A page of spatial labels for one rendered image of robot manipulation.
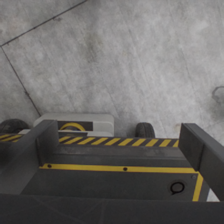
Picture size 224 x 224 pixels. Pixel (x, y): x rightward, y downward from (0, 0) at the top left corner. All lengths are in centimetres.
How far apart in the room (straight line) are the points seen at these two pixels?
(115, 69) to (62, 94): 22
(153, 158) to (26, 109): 54
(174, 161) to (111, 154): 13
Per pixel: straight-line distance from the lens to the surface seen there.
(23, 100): 72
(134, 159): 34
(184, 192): 42
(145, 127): 54
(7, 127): 64
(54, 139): 16
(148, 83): 62
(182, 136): 17
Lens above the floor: 61
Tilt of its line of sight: 72 degrees down
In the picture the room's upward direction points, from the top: 174 degrees counter-clockwise
